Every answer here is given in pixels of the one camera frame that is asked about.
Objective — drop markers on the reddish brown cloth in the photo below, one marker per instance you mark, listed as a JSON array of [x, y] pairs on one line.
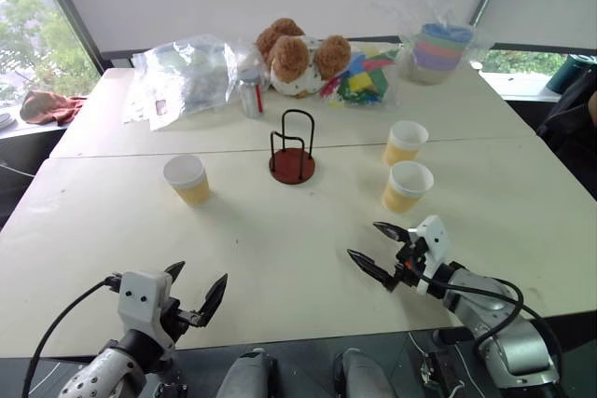
[[46, 108]]

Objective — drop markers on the brown and white teddy bear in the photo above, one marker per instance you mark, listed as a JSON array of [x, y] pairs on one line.
[[294, 62]]

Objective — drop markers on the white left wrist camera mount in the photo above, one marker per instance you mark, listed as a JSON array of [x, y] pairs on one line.
[[140, 300]]

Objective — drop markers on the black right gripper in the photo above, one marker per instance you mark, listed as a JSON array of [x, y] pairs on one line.
[[410, 263]]

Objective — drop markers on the silver metal can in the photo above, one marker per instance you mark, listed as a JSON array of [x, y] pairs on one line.
[[251, 95]]

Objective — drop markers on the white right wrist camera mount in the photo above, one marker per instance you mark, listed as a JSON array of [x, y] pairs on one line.
[[436, 236]]

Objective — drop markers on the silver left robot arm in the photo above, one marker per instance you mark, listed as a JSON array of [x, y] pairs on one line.
[[107, 370]]

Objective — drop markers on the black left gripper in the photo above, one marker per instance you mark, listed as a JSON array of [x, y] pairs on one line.
[[173, 323]]

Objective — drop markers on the stack of pastel bowls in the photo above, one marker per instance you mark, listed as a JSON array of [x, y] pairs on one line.
[[440, 53]]

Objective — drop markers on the black bag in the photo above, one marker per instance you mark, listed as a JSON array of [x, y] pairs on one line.
[[571, 132]]

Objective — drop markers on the grey rounded shape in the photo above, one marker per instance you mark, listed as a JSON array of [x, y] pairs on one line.
[[249, 374], [361, 374]]

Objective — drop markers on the teal cylindrical container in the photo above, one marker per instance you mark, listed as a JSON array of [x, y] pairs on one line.
[[566, 72]]

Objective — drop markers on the bag of colourful blocks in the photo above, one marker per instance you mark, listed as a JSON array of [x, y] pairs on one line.
[[361, 81]]

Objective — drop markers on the bystander bare forearm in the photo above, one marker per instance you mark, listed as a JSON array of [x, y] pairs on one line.
[[593, 106]]

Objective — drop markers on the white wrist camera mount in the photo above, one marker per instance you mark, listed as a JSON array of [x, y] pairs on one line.
[[140, 300], [436, 236]]

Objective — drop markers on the yellow and white paper cup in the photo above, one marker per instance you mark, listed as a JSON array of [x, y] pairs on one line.
[[189, 181], [406, 188], [405, 144]]

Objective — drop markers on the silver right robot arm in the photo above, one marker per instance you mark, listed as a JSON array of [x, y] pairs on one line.
[[508, 342]]

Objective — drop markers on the large clear plastic bag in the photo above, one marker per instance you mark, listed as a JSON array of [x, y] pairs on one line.
[[186, 72]]

